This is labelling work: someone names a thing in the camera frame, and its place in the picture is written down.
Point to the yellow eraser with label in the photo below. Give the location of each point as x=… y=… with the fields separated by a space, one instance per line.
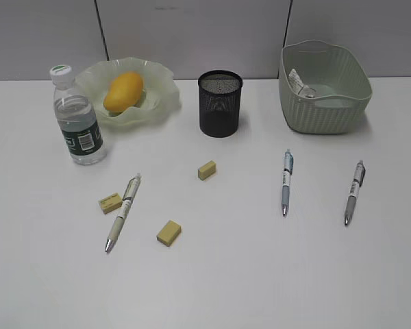
x=110 y=203

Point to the grey click pen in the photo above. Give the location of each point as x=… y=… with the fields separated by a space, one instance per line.
x=357 y=181

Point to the yellow eraser upper middle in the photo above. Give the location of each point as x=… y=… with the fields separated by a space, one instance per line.
x=206 y=170

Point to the white waste paper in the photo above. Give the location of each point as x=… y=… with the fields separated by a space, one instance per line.
x=298 y=87

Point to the light blue click pen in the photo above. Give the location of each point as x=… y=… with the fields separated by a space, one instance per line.
x=286 y=178

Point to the black mesh pen holder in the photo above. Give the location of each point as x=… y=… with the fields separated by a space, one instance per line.
x=219 y=102

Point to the yellow mango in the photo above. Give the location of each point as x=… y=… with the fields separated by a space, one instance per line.
x=125 y=91

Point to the beige click pen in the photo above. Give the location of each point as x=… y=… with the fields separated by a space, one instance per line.
x=127 y=201

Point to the yellow eraser lower middle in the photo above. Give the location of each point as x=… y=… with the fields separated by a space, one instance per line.
x=169 y=233

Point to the clear plastic water bottle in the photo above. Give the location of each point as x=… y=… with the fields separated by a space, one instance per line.
x=76 y=118

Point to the green frosted glass plate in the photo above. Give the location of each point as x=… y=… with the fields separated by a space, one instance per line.
x=160 y=96

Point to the light green woven basket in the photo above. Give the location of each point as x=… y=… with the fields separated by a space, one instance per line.
x=343 y=89

